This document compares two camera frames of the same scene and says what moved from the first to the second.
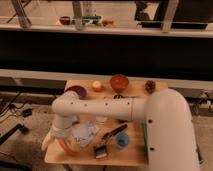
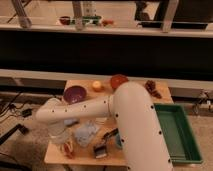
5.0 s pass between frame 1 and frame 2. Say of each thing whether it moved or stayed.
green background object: stayed
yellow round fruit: stayed
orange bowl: stayed
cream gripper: moved
